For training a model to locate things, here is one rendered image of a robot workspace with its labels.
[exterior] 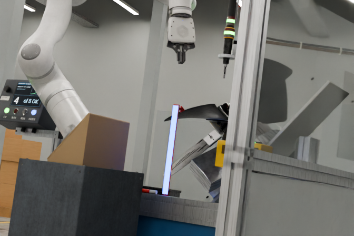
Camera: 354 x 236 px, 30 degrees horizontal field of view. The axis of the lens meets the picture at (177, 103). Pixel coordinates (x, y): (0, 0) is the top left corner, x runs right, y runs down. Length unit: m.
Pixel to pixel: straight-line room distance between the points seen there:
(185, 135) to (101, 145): 8.09
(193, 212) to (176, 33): 0.65
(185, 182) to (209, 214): 7.95
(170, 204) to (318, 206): 0.84
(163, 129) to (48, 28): 8.01
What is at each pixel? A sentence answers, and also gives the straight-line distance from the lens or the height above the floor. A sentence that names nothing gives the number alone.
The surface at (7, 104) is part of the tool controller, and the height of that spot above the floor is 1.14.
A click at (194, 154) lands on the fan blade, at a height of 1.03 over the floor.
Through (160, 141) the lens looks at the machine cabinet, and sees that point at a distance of 10.40.
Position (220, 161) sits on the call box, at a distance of 2.23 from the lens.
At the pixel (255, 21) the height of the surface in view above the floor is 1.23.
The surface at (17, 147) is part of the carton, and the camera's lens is 10.77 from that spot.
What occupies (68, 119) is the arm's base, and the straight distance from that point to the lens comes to 2.25.
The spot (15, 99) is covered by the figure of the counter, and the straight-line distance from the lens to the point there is 2.81.
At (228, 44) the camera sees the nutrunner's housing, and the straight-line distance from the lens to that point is 2.74.
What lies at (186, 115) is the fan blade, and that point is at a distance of 2.57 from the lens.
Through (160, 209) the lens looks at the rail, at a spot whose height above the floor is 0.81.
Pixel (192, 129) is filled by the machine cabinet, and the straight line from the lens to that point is 10.24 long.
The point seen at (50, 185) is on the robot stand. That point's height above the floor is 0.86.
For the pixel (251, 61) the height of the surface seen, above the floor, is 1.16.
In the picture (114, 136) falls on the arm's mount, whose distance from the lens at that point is 2.25.
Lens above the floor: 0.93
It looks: 6 degrees up
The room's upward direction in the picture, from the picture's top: 7 degrees clockwise
